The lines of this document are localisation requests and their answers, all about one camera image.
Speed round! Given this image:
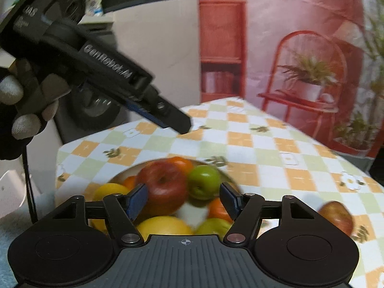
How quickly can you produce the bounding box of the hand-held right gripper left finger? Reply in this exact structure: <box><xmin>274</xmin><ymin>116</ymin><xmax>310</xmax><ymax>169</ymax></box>
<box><xmin>55</xmin><ymin>184</ymin><xmax>149</xmax><ymax>246</ymax></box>

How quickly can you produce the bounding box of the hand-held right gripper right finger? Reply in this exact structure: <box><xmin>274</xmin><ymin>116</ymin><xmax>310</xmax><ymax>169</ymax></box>
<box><xmin>220</xmin><ymin>182</ymin><xmax>318</xmax><ymax>245</ymax></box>

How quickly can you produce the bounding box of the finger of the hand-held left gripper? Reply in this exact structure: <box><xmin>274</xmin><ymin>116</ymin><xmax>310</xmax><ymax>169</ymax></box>
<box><xmin>127</xmin><ymin>88</ymin><xmax>192</xmax><ymax>134</ymax></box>

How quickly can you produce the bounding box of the small orange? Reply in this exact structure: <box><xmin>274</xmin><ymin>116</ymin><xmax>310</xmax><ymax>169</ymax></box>
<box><xmin>121</xmin><ymin>175</ymin><xmax>138</xmax><ymax>189</ymax></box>
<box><xmin>166</xmin><ymin>157</ymin><xmax>195</xmax><ymax>174</ymax></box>
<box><xmin>208</xmin><ymin>198</ymin><xmax>234</xmax><ymax>224</ymax></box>

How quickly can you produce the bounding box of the bright red apple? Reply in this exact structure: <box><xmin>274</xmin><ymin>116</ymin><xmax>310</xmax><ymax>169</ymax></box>
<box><xmin>136</xmin><ymin>160</ymin><xmax>189</xmax><ymax>216</ymax></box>

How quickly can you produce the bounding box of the green apple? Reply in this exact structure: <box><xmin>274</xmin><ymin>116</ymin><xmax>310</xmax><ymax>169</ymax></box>
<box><xmin>187</xmin><ymin>165</ymin><xmax>222</xmax><ymax>201</ymax></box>

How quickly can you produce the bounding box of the cream plate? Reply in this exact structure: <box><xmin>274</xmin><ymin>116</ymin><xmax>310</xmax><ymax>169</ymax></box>
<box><xmin>105</xmin><ymin>159</ymin><xmax>237</xmax><ymax>237</ymax></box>

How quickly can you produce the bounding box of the person's left hand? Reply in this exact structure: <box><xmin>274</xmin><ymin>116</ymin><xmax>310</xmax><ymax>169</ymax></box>
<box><xmin>0</xmin><ymin>60</ymin><xmax>71</xmax><ymax>161</ymax></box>

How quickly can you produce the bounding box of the yellow-green apple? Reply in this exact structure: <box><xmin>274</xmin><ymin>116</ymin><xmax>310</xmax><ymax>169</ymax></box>
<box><xmin>195</xmin><ymin>217</ymin><xmax>233</xmax><ymax>235</ymax></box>

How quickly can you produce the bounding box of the yellow lemon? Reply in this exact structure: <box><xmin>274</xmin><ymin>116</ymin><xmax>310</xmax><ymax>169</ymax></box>
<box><xmin>90</xmin><ymin>183</ymin><xmax>132</xmax><ymax>231</ymax></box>
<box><xmin>135</xmin><ymin>215</ymin><xmax>194</xmax><ymax>242</ymax></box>

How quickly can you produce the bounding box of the checkered floral tablecloth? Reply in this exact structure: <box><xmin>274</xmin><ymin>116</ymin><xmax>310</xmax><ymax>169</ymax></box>
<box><xmin>54</xmin><ymin>96</ymin><xmax>384</xmax><ymax>288</ymax></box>

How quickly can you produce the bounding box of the grey washing machine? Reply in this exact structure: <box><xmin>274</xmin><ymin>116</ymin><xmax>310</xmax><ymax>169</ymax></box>
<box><xmin>54</xmin><ymin>84</ymin><xmax>129</xmax><ymax>146</ymax></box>

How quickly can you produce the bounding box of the dull red apple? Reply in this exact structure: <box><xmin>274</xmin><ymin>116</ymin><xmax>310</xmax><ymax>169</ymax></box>
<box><xmin>318</xmin><ymin>201</ymin><xmax>354</xmax><ymax>236</ymax></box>

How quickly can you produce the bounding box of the printed chair backdrop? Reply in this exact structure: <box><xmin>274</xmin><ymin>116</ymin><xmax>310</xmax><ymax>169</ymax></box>
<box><xmin>196</xmin><ymin>0</ymin><xmax>384</xmax><ymax>159</ymax></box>

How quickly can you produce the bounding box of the white plastic object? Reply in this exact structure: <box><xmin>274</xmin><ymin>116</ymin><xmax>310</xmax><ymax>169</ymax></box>
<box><xmin>0</xmin><ymin>169</ymin><xmax>41</xmax><ymax>219</ymax></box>

